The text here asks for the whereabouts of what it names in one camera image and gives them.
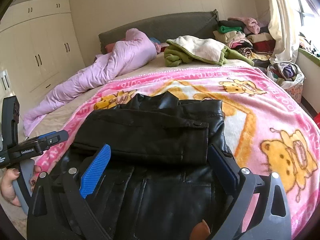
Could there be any green and cream garment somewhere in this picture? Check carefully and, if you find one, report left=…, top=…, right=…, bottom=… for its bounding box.
left=164, top=35, right=254, bottom=67

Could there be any cream wardrobe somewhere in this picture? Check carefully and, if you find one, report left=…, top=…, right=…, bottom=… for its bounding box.
left=0, top=0, right=86, bottom=99

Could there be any grey padded headboard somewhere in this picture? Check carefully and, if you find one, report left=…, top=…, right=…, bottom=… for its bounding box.
left=98, top=9, right=219, bottom=55

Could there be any pink printed blanket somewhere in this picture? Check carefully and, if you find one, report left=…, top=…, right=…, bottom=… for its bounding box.
left=35, top=66, right=320, bottom=240

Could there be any lilac duvet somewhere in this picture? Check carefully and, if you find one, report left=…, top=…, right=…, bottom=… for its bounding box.
left=23, top=28, right=161, bottom=136

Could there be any black leather jacket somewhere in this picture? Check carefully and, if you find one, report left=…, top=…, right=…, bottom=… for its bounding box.
left=50, top=91, right=236, bottom=240

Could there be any bed with beige sheet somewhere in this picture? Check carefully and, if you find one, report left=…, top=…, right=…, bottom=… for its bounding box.
left=22, top=51, right=267, bottom=143

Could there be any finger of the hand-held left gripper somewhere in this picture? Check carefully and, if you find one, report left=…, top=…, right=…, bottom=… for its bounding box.
left=36, top=130, right=69, bottom=153

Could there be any pile of folded clothes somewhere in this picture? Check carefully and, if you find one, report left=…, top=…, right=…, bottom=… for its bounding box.
left=212, top=17, right=273, bottom=67

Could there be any person's left hand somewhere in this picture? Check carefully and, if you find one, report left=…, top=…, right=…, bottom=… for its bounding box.
left=0, top=164, right=42, bottom=207

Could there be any basket of clothes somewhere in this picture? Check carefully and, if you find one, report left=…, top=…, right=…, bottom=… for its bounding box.
left=266, top=62, right=306, bottom=98

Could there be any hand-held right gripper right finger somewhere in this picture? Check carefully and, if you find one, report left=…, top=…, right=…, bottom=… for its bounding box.
left=207, top=144, right=292, bottom=240

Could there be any patterned cloth heap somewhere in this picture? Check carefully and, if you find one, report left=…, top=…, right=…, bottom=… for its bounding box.
left=299, top=31, right=320, bottom=58

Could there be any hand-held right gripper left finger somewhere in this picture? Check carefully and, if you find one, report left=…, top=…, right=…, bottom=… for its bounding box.
left=26, top=144, right=113, bottom=240

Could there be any pink pillow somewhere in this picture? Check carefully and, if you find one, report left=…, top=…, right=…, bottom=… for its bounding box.
left=105, top=42, right=120, bottom=53

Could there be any cream curtain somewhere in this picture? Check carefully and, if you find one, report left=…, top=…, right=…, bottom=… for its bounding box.
left=264, top=0, right=302, bottom=61

